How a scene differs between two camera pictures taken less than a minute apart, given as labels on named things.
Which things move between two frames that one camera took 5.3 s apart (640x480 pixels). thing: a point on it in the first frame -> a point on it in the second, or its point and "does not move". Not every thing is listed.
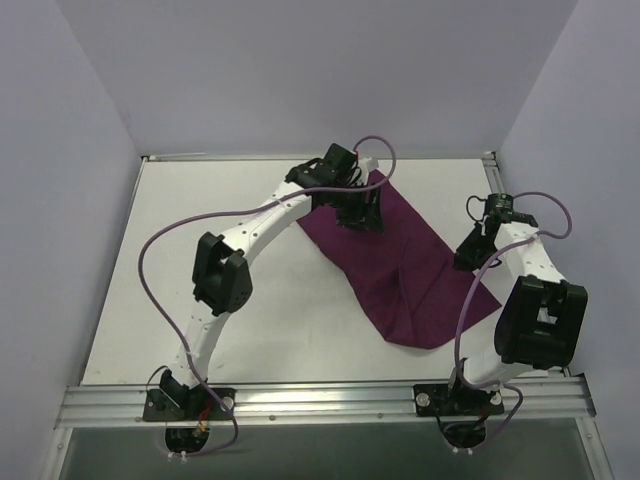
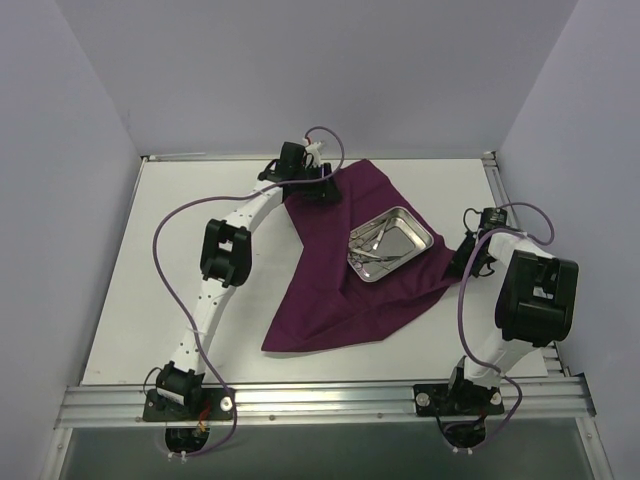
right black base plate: x=460 y=397 does not move
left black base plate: x=185 y=404 does not move
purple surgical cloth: x=417 y=294 -> x=330 y=304
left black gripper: x=358 y=212 -> x=314 y=190
